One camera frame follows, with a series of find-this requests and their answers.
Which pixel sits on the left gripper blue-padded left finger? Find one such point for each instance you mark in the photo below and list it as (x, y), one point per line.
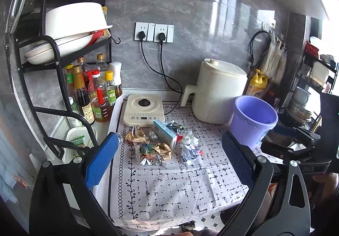
(98, 159)

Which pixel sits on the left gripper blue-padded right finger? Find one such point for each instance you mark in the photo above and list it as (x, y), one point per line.
(240, 157)

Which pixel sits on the brown paper bag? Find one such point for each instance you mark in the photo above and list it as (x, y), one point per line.
(137, 137)

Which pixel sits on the blue white cardboard box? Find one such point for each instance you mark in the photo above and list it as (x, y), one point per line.
(165, 134)

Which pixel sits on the black metal kitchen rack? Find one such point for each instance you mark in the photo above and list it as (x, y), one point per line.
(25, 23)

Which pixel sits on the person's right hand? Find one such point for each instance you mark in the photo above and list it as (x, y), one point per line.
(327, 191)

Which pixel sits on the white lidded food container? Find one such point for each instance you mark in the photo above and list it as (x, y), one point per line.
(80, 137)

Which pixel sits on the purple plastic bucket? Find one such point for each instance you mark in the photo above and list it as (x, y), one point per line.
(252, 119)

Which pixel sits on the colorful foil candy wrapper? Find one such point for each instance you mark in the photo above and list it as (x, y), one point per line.
(149, 155)

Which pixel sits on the crumpled white silver wrapper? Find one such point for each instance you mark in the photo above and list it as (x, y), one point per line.
(190, 148)

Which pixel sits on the dark soy sauce bottle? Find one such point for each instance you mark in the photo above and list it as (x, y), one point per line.
(82, 95)

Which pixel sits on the cream induction cooker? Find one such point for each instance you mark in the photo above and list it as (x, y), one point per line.
(143, 109)

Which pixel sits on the red-capped oil bottle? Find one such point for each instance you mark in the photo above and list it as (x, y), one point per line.
(98, 97)

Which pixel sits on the silver foil snack wrapper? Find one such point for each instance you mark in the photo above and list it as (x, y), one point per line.
(175, 127)

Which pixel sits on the black white patterned tablecloth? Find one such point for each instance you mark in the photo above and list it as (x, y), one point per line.
(144, 198)

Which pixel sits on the yellow detergent bottle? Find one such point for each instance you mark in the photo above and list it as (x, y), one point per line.
(257, 84)

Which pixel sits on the cream air fryer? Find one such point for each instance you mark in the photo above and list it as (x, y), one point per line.
(219, 84)

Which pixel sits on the yellow-capped green label bottle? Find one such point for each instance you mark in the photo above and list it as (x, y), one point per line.
(110, 87)

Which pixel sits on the clear gold-capped bottle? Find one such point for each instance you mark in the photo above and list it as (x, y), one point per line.
(84, 66)
(101, 64)

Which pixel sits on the white-top oil dispenser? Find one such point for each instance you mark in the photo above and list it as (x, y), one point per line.
(115, 67)

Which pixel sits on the hanging plastic bags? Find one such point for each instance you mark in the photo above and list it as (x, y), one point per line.
(274, 61)

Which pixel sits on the white plate stack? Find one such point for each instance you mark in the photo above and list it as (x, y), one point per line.
(43, 54)

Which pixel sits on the red bowl on rack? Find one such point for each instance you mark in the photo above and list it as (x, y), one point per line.
(99, 35)

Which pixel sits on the large white bowl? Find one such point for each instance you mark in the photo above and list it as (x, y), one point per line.
(73, 19)

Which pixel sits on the white wall socket panel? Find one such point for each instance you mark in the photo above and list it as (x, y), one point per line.
(152, 31)

